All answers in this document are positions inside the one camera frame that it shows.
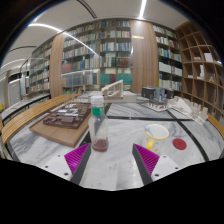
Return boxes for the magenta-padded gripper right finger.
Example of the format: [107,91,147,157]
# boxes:
[131,143,183,186]

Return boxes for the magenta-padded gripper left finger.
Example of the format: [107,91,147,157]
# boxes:
[42,142,92,186]

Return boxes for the clear green-labelled drink bottle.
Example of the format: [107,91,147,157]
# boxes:
[88,95,110,153]

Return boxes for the flat round red coaster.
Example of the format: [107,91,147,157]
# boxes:
[172,137,188,151]

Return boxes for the brown model on wooden board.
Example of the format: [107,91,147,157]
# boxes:
[28,102,93,148]

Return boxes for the curved wooden slatted bench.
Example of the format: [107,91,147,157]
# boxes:
[1,93,83,145]
[206,113,224,139]

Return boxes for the white ramp architectural model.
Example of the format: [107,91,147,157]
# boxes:
[77,79,138,104]

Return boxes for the wooden cubby shelf unit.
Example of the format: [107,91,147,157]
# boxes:
[174,21,224,118]

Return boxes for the ceiling light strips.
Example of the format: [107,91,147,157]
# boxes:
[27,0,148,56]

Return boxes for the white mug with yellow handle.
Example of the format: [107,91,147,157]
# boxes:
[142,123,171,155]

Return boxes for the wall bookshelf full of books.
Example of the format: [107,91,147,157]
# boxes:
[28,19,184,98]

